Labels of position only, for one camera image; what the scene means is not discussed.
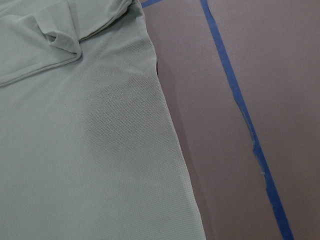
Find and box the olive green long-sleeve shirt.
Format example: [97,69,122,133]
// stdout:
[0,0,206,240]

